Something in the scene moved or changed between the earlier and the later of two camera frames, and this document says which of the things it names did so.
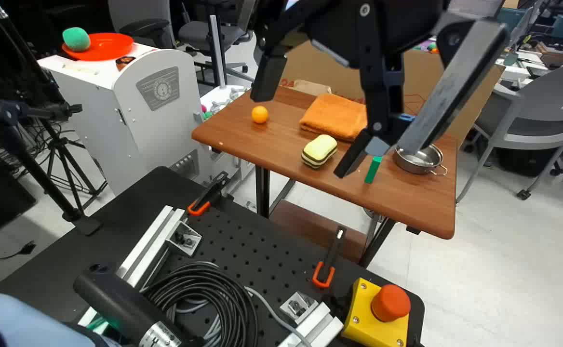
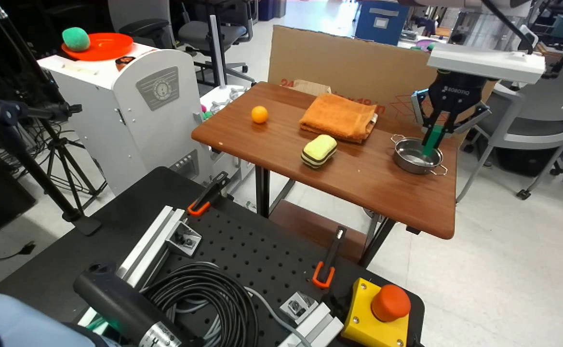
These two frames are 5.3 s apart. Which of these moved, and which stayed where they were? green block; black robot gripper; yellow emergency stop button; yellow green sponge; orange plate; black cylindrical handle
Moved: black robot gripper; green block
Stayed: orange plate; yellow green sponge; yellow emergency stop button; black cylindrical handle
